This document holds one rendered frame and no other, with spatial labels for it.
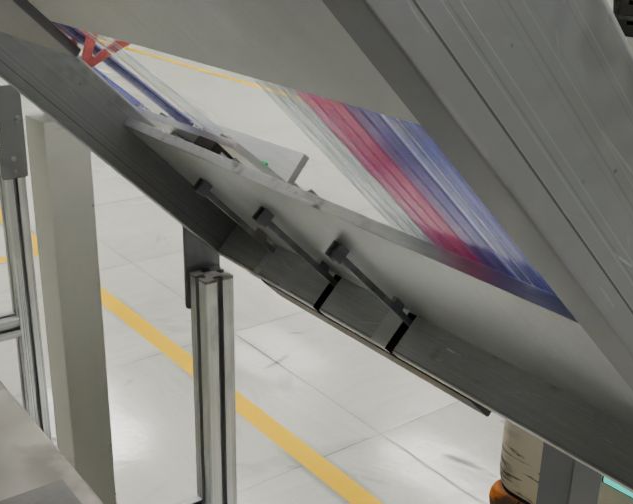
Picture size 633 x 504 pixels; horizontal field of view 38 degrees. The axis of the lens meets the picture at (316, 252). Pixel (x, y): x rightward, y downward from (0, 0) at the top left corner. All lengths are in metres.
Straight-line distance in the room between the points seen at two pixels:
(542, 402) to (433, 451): 1.23
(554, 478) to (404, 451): 0.72
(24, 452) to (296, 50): 0.51
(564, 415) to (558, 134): 0.46
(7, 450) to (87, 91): 0.35
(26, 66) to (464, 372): 0.49
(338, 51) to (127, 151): 0.61
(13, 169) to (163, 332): 0.86
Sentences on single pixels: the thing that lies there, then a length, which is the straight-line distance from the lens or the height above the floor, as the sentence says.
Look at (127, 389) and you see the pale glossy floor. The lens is 2.18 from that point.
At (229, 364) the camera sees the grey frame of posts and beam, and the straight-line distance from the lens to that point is 1.15.
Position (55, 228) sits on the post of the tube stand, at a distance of 1.20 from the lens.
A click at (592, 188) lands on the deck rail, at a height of 0.98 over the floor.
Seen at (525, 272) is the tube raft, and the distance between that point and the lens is 0.53.
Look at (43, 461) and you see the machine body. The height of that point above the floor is 0.62.
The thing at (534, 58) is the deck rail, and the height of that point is 1.02.
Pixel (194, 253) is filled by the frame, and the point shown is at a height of 0.66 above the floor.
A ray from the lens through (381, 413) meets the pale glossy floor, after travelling 2.07.
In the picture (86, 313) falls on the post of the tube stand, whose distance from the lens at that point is 1.26.
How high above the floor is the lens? 1.06
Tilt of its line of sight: 21 degrees down
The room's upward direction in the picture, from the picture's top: 1 degrees clockwise
